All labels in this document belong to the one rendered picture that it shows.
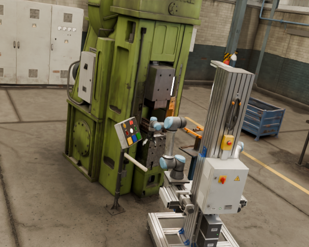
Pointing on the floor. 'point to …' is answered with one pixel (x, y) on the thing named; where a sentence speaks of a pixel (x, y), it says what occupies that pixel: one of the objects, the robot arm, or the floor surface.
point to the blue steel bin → (262, 118)
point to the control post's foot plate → (114, 209)
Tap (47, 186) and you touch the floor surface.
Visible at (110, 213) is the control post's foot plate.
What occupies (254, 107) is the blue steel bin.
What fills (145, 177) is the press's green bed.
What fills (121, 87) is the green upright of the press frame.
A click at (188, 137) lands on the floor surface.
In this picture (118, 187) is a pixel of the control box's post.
